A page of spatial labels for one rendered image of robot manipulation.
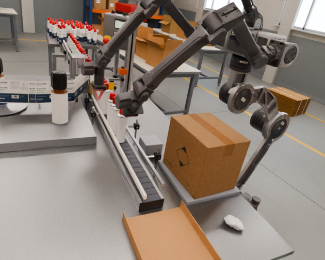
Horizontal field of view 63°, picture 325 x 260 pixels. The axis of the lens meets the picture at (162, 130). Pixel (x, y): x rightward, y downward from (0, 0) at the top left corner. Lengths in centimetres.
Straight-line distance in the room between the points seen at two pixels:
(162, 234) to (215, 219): 25
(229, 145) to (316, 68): 583
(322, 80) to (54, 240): 635
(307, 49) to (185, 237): 626
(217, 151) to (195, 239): 35
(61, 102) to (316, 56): 603
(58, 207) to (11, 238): 19
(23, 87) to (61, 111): 30
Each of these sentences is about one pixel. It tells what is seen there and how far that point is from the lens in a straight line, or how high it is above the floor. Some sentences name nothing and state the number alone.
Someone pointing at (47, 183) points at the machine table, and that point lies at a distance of 128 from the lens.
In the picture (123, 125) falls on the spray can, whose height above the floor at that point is 99.
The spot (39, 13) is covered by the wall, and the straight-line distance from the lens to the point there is 918.
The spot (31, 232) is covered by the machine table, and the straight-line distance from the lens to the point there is 109.
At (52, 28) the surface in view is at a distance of 393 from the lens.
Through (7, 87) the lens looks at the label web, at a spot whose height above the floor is 102.
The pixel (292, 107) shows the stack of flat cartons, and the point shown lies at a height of 18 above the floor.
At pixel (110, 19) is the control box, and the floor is 145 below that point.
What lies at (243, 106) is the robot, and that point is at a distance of 173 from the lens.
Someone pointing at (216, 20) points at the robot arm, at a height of 157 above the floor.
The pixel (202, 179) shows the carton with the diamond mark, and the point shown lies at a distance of 117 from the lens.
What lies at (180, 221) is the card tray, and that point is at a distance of 114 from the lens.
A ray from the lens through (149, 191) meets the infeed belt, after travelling 116.
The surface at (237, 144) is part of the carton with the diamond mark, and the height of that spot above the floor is 112.
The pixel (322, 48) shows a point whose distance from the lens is 685.
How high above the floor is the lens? 164
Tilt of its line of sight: 27 degrees down
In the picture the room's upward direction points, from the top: 10 degrees clockwise
